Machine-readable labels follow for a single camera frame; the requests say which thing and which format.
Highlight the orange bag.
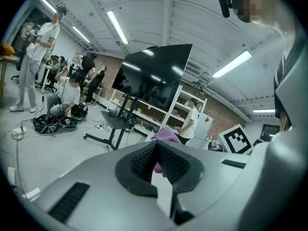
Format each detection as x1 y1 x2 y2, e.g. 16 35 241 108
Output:
0 43 15 56

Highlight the black dome backpack with screen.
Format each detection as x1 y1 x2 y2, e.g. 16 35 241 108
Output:
71 103 89 123

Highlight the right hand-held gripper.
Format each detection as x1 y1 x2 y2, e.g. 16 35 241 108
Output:
218 123 255 155

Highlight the person's striped shirt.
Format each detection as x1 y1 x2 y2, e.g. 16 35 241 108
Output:
273 30 304 132

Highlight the white cabinet with red mark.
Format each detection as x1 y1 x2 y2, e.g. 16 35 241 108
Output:
192 112 214 150

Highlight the wooden stool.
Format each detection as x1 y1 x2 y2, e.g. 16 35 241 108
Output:
0 51 19 102

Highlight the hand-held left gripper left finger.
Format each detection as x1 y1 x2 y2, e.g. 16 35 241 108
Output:
33 140 178 231

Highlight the purple cloth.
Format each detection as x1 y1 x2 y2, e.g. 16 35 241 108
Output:
151 127 183 178

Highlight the black office chair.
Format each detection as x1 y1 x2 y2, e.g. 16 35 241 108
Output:
44 55 60 93
11 51 27 81

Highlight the black television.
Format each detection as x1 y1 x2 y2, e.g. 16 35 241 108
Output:
111 43 193 112

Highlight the white shelving unit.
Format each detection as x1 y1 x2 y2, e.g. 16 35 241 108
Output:
105 85 208 149

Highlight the black open dome case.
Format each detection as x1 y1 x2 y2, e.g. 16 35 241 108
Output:
57 115 78 129

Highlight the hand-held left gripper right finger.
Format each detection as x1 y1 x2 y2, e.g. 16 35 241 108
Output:
156 140 250 217

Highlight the person's head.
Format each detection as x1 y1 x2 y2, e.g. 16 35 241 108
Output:
232 0 277 28

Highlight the black head camera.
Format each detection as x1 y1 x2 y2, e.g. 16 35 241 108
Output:
218 0 241 18

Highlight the black equipment bundle with cables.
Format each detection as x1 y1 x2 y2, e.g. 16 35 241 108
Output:
32 113 60 135

